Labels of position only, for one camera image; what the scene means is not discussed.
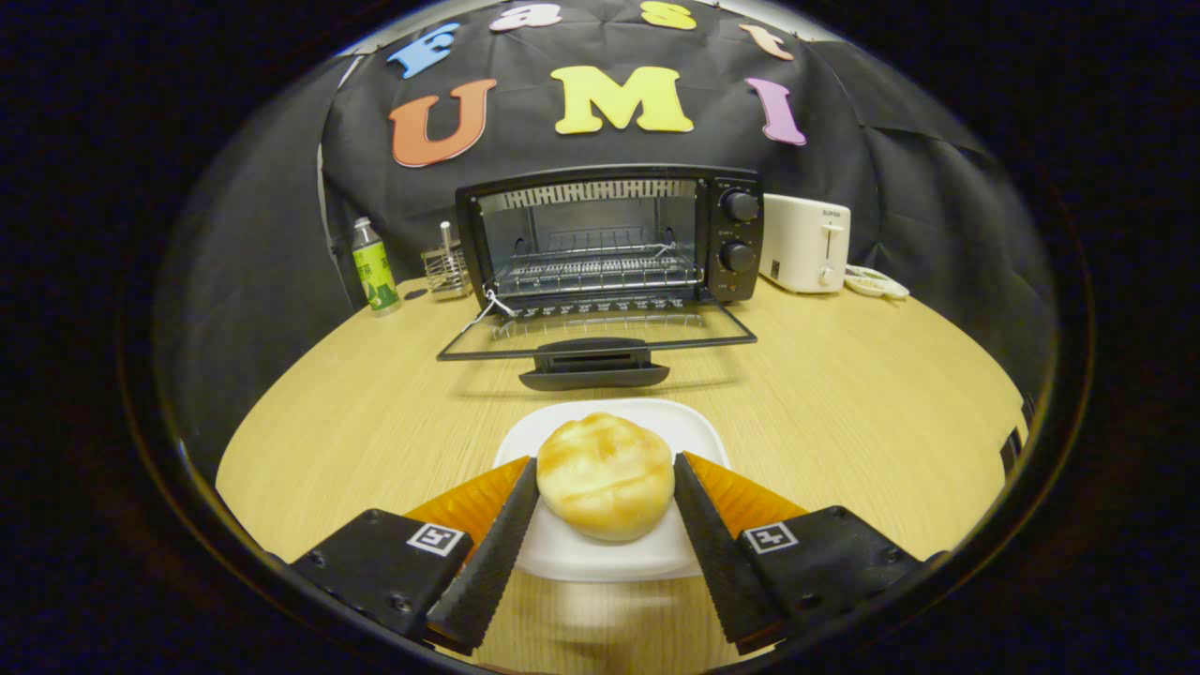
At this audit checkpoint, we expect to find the green label drink bottle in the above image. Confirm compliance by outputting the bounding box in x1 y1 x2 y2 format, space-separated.
352 217 401 315

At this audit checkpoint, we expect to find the white pop-up toaster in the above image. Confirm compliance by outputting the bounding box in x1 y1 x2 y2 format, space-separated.
759 193 852 294

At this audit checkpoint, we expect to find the white coiled power cable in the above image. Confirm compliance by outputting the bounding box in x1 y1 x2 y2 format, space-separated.
844 265 910 300

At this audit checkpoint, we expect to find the metal wire utensil holder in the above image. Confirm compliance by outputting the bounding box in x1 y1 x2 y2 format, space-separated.
421 221 473 301

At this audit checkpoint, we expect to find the golden bread bun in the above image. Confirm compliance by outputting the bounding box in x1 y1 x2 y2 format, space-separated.
536 412 676 543

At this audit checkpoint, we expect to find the metal wire oven rack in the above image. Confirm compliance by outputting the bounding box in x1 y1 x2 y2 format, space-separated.
494 246 704 299

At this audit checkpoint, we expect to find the white square plate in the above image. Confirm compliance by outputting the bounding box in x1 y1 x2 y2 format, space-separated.
494 398 730 582

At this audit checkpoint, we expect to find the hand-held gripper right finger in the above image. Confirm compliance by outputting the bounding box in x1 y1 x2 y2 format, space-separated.
673 452 924 655

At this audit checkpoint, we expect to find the black toaster oven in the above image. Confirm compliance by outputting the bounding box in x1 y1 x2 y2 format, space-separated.
437 165 765 392

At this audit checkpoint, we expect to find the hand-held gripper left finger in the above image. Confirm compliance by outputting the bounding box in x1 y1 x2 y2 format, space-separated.
291 457 541 657

